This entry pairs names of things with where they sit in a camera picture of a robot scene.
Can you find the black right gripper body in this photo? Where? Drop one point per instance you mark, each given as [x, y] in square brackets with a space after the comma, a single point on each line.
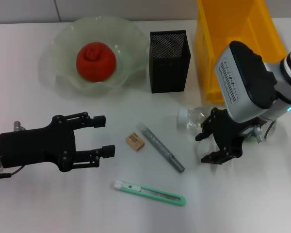
[230, 136]

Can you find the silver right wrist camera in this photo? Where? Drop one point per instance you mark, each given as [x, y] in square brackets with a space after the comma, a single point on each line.
[240, 80]

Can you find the orange fruit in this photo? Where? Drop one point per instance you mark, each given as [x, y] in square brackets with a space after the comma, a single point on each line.
[96, 61]

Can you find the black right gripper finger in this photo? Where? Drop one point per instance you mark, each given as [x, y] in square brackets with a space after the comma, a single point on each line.
[207, 126]
[217, 157]

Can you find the black mesh pen holder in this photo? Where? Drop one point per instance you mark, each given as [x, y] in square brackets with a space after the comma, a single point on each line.
[169, 70]

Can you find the green utility knife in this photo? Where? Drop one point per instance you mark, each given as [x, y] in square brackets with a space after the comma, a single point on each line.
[148, 193]

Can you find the tan eraser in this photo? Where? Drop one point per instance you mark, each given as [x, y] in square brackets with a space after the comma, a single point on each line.
[135, 141]

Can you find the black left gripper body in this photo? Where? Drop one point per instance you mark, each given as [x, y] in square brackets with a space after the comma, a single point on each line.
[38, 145]

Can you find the grey marker pen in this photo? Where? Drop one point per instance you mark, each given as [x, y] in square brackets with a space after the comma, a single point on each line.
[160, 148]

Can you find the clear green-label water bottle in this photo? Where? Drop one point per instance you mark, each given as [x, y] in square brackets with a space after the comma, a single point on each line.
[189, 119]

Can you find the pale green wavy fruit plate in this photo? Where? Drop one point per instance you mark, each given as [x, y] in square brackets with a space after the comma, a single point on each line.
[63, 43]

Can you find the yellow plastic bin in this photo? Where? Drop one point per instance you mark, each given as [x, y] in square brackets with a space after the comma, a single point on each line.
[208, 48]

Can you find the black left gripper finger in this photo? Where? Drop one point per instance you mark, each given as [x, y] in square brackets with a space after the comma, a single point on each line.
[108, 151]
[99, 121]

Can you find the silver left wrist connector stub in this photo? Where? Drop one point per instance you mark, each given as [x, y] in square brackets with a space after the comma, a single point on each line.
[18, 126]

